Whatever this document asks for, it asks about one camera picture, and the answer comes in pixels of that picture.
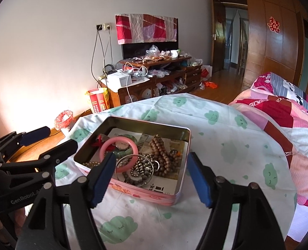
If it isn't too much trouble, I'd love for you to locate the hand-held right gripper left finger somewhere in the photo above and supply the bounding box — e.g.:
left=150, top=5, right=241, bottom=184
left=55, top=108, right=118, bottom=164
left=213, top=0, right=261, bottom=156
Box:
left=19, top=152, right=116, bottom=250

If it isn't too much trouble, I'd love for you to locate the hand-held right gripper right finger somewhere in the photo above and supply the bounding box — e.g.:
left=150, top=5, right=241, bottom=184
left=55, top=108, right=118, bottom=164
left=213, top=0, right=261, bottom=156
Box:
left=187, top=152, right=286, bottom=250

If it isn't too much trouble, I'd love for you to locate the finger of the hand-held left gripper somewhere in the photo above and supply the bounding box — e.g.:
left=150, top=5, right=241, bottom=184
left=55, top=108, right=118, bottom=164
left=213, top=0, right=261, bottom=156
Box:
left=0, top=126, right=51, bottom=162
left=0, top=139, right=78, bottom=178

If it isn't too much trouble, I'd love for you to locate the pearl necklace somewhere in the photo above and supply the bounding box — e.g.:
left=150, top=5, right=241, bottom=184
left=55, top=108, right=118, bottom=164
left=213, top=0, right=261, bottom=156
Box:
left=82, top=160, right=102, bottom=168

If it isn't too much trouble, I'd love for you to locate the dark bead bracelet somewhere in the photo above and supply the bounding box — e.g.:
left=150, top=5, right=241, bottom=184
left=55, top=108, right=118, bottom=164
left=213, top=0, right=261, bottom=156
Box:
left=123, top=170, right=150, bottom=187

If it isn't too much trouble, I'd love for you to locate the pink bangle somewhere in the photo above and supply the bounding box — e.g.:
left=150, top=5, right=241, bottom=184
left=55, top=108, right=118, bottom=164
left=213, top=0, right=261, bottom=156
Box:
left=99, top=136, right=139, bottom=174

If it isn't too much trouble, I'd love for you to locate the thin silver bangle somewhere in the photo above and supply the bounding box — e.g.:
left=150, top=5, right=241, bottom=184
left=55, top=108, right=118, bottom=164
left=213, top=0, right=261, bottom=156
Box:
left=115, top=154, right=154, bottom=186

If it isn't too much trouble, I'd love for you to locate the metallic bead necklace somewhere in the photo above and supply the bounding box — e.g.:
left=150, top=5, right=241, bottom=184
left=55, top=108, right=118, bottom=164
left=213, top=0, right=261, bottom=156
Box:
left=129, top=154, right=157, bottom=181

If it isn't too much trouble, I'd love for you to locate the pink tin box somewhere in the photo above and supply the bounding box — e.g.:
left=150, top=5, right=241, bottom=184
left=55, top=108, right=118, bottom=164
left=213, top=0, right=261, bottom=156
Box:
left=73, top=116, right=192, bottom=206

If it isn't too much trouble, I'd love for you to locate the waste bin pink liner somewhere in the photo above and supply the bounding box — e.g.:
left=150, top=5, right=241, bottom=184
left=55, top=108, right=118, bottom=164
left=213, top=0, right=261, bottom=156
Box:
left=54, top=110, right=74, bottom=136

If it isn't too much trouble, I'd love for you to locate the green jade bangle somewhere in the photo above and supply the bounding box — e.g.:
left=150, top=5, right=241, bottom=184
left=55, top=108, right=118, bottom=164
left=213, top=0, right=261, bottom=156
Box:
left=112, top=135, right=138, bottom=160

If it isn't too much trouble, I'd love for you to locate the white sheet green cloud print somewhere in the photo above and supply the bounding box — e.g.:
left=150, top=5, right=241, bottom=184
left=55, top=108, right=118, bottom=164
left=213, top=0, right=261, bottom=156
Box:
left=7, top=93, right=298, bottom=250

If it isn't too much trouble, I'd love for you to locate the red snack box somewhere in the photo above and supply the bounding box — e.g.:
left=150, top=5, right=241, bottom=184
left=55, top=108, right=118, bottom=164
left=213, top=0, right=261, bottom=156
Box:
left=86, top=87, right=110, bottom=114

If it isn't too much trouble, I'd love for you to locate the white cardboard box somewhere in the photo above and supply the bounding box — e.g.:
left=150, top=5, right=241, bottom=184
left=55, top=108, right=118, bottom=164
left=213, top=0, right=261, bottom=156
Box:
left=108, top=72, right=132, bottom=89

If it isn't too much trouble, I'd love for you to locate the pink patchwork quilt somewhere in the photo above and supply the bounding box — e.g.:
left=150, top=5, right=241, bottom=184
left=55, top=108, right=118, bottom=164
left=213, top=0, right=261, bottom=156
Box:
left=228, top=72, right=308, bottom=207

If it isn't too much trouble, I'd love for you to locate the wooden cabinet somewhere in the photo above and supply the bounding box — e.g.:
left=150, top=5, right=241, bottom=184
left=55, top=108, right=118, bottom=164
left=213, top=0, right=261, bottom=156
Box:
left=99, top=56, right=204, bottom=108

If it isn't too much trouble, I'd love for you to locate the white red shopping bag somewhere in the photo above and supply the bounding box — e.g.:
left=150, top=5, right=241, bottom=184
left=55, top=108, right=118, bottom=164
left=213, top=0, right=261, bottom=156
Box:
left=201, top=65, right=213, bottom=80

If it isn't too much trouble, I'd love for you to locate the black television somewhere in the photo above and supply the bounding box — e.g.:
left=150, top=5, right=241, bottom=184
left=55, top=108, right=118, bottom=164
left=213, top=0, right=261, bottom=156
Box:
left=121, top=40, right=179, bottom=60

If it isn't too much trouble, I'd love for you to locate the clear plastic bag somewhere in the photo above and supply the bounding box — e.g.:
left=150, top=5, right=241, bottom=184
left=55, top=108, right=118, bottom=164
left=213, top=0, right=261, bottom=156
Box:
left=145, top=45, right=161, bottom=59

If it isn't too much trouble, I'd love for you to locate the red pink patchwork cloth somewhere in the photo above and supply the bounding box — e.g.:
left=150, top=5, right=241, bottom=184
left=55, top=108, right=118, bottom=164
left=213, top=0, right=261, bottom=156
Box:
left=115, top=13, right=178, bottom=45

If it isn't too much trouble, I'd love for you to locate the wooden wardrobe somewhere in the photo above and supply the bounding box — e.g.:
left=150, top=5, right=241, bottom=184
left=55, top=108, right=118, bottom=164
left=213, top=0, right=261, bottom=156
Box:
left=244, top=0, right=308, bottom=102

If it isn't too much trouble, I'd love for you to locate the wooden door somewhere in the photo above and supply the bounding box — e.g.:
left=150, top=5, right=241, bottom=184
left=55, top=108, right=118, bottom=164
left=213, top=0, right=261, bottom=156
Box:
left=212, top=0, right=226, bottom=73

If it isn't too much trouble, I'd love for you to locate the red paper decoration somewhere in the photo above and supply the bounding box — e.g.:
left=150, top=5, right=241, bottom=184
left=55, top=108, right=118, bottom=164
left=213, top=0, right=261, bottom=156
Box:
left=267, top=17, right=281, bottom=33

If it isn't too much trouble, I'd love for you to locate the brown wooden bead bracelet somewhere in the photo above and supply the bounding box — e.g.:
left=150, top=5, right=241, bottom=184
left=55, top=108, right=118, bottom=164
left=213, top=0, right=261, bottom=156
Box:
left=149, top=134, right=182, bottom=176

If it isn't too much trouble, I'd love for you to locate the white charging cable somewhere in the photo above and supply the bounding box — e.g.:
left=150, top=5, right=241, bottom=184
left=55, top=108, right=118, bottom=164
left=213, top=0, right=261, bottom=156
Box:
left=123, top=62, right=149, bottom=103

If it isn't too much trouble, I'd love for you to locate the grey hanging cable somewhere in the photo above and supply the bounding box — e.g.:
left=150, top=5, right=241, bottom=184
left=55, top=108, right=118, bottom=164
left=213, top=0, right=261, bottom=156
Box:
left=91, top=30, right=113, bottom=84

